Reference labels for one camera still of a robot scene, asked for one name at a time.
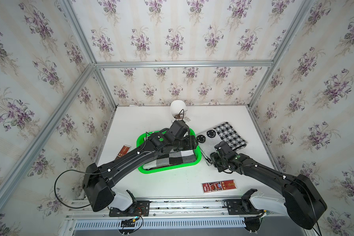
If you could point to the red flat packet front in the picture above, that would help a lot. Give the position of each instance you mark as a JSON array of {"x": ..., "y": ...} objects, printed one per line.
[{"x": 219, "y": 186}]

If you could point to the green plastic basket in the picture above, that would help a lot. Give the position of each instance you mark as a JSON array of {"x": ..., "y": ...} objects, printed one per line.
[{"x": 197, "y": 152}]

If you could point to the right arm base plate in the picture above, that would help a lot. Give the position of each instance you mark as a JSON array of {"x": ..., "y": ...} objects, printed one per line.
[{"x": 241, "y": 207}]

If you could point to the aluminium front rail frame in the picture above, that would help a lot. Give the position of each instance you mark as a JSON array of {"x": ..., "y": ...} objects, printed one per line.
[{"x": 168, "y": 214}]

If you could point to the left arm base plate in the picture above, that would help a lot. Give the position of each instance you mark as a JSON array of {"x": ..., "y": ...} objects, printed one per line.
[{"x": 132, "y": 208}]

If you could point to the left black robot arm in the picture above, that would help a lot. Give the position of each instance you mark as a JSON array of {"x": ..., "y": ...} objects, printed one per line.
[{"x": 99, "y": 181}]

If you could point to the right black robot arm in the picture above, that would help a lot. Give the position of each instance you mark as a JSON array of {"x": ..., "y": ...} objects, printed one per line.
[{"x": 303, "y": 202}]

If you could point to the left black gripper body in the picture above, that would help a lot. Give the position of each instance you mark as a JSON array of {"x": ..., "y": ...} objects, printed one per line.
[{"x": 185, "y": 143}]

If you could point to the red snack packet left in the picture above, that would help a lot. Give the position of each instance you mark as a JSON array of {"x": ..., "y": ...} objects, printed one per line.
[{"x": 124, "y": 150}]

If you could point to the black white checkered scarf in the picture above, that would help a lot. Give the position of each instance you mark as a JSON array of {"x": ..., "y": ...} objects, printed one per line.
[{"x": 171, "y": 159}]

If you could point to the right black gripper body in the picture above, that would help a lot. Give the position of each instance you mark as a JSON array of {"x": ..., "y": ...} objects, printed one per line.
[{"x": 219, "y": 163}]

